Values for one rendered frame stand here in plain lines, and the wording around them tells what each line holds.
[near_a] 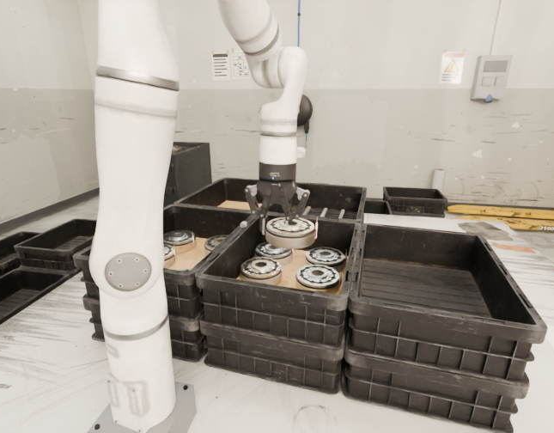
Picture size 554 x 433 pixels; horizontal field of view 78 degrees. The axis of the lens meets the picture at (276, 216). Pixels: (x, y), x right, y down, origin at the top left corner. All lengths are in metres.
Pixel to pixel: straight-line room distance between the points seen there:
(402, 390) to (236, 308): 0.34
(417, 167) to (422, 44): 1.27
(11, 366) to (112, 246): 0.59
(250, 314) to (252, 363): 0.12
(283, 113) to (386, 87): 3.49
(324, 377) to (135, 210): 0.49
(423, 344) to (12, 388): 0.81
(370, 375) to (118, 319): 0.45
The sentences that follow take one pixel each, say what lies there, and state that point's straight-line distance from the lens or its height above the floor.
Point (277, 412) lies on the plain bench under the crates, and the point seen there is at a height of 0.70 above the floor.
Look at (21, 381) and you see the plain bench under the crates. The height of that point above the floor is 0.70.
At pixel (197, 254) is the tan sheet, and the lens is 1.02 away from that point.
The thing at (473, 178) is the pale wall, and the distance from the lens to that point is 4.42.
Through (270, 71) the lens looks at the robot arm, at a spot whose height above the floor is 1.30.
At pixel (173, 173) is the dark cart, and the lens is 2.37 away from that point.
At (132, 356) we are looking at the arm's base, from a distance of 0.56.
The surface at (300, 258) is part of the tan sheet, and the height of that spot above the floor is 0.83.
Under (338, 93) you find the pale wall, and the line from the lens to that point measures 4.09.
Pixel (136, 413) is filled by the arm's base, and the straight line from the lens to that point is 0.63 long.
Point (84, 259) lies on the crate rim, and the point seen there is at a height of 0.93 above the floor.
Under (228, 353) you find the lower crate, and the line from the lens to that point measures 0.78.
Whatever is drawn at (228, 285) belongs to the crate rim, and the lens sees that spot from 0.67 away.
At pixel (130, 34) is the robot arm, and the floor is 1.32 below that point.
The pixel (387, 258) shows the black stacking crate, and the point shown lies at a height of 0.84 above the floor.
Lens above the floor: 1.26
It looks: 20 degrees down
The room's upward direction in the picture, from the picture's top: straight up
